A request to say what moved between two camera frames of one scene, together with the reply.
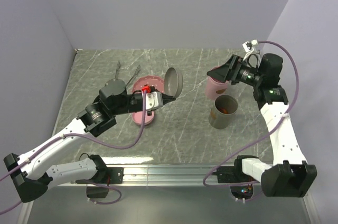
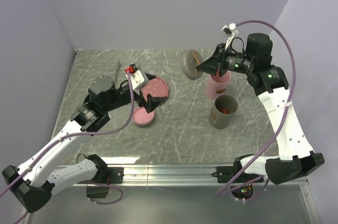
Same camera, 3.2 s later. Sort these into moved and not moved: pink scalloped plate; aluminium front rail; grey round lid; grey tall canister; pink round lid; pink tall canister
Moved: grey round lid; pink scalloped plate
Not moved: grey tall canister; aluminium front rail; pink tall canister; pink round lid
